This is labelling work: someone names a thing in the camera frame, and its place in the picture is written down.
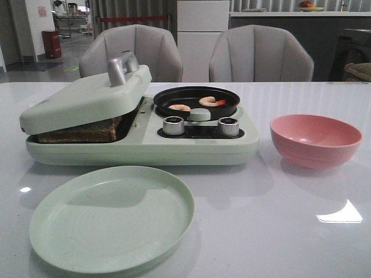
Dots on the cooked shrimp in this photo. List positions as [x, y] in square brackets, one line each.
[179, 107]
[210, 101]

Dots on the bread slice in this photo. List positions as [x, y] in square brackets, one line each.
[101, 131]

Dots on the pink plastic bowl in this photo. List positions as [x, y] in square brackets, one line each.
[313, 141]

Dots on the mint green breakfast maker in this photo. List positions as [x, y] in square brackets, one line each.
[141, 141]

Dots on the silver left control knob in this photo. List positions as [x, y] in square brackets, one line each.
[173, 126]

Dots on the silver control knob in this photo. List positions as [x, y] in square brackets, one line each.
[228, 127]
[173, 126]

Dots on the black round frying pan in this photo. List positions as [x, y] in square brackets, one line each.
[190, 96]

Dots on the silver right control knob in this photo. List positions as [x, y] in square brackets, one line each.
[228, 127]

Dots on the grey armchair left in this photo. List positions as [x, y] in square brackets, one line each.
[152, 46]

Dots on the grey armchair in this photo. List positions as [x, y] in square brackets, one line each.
[152, 46]
[257, 53]

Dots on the mint green round plate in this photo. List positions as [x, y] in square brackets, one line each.
[118, 219]

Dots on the grey armchair right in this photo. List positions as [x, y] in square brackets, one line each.
[257, 53]

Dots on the red barrier belt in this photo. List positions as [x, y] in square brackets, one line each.
[132, 19]

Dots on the metal shelf rack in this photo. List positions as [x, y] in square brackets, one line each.
[71, 17]

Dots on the red bin in background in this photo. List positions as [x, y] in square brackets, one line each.
[51, 43]

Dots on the dark grey counter cabinet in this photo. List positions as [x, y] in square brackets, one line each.
[317, 31]

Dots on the fruit plate on counter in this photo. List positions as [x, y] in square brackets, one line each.
[308, 6]

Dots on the black washing machine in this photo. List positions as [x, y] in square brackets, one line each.
[353, 46]

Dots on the mint green pan handle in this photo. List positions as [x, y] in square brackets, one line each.
[199, 115]

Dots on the silver lid handle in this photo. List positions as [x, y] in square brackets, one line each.
[118, 67]

